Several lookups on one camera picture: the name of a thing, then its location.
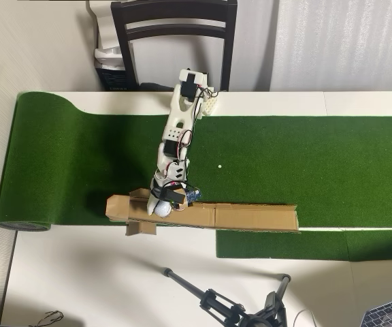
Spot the white curtain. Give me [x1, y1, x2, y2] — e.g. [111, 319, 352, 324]
[269, 0, 392, 92]

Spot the thin white cable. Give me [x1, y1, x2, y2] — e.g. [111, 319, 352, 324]
[293, 309, 318, 327]

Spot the thin black wire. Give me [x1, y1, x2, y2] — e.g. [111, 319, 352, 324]
[36, 309, 63, 326]

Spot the white golf ball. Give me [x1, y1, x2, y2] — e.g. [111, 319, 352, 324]
[154, 200, 173, 218]

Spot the cardboard ramp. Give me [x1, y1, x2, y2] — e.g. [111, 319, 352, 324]
[105, 187, 301, 236]

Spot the dark printed box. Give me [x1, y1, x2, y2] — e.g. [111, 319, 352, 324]
[95, 66, 139, 92]

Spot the black tripod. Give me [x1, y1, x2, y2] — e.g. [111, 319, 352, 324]
[160, 267, 292, 327]

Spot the white foam packaging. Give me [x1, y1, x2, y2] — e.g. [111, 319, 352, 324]
[86, 0, 125, 68]

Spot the dark wooden chair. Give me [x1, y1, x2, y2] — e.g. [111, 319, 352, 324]
[110, 0, 238, 93]

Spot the wrist camera with blue board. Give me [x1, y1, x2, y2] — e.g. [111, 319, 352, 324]
[160, 183, 203, 211]

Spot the short green turf piece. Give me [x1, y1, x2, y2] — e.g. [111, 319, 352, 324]
[215, 228, 392, 262]

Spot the long green turf mat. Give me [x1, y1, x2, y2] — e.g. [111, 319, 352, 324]
[0, 91, 392, 232]

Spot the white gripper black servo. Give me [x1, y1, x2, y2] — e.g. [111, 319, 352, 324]
[146, 159, 191, 216]

